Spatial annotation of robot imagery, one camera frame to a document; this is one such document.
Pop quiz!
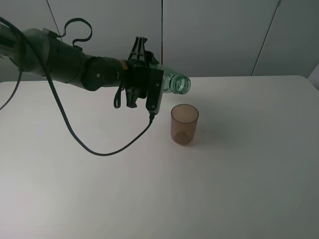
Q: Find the black camera cable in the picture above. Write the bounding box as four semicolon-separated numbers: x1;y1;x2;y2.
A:
0;16;155;157

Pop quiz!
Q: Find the green transparent plastic bottle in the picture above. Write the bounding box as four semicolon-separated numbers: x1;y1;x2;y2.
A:
150;64;191;95

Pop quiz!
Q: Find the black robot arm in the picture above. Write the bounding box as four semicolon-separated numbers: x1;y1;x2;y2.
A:
24;28;163;113

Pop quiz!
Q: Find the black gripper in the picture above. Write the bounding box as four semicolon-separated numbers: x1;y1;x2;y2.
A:
124;36;160;108

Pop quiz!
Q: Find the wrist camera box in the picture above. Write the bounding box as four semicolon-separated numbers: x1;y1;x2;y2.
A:
146;68;164;115

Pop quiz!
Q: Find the pink transparent plastic cup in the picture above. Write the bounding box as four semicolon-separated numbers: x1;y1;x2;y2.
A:
170;104;199;145

